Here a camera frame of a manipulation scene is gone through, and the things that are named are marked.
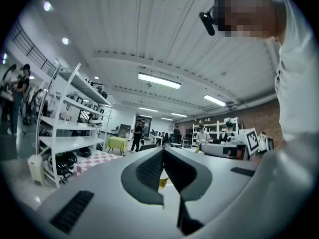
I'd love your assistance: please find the black balcony railing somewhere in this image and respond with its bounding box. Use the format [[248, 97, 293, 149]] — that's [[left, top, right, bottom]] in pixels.
[[11, 21, 61, 77]]

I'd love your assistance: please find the white storage shelf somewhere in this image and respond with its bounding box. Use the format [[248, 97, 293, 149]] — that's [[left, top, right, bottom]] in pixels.
[[191, 117, 244, 148]]

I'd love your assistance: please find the pink white checkered mat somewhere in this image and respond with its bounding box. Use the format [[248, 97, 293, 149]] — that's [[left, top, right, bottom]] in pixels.
[[74, 151, 123, 178]]

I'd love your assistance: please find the black office chair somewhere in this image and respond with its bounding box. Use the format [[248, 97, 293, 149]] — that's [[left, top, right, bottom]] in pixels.
[[138, 144, 158, 152]]

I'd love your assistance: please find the white metal shelf rack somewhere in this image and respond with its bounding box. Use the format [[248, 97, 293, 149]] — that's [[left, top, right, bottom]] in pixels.
[[35, 63, 115, 189]]

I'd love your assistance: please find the black helmet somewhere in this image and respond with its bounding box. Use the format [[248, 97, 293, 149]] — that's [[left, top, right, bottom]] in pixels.
[[78, 147, 93, 158], [48, 152, 78, 177]]

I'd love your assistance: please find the green cloth table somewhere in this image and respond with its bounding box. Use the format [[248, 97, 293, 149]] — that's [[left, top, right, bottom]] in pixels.
[[104, 136, 128, 156]]

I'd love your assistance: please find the white plastic canister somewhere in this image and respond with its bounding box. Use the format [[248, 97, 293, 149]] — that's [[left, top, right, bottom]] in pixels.
[[27, 154, 46, 187]]

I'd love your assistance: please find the black double door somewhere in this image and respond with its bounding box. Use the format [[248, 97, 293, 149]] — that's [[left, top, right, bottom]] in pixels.
[[136, 115, 153, 137]]

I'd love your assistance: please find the white long desk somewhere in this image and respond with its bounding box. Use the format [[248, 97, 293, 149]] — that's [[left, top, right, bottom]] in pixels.
[[149, 133, 164, 145]]

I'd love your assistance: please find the black head-worn camera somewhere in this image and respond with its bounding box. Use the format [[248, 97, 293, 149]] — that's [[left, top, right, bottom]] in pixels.
[[198, 7, 216, 36]]

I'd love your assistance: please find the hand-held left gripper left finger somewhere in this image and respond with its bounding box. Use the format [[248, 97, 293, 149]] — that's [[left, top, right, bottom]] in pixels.
[[121, 147, 164, 206]]

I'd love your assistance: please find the person's head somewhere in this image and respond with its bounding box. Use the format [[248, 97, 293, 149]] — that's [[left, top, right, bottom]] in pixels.
[[214, 0, 286, 38]]

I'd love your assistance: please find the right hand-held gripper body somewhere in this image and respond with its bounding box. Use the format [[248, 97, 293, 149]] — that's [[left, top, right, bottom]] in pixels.
[[200, 127, 260, 160]]

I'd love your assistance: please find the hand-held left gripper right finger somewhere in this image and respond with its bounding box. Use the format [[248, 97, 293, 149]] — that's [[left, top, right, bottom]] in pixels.
[[163, 147, 213, 236]]

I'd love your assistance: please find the person's white shirt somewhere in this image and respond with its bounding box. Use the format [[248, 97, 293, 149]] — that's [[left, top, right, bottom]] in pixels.
[[273, 0, 319, 148]]

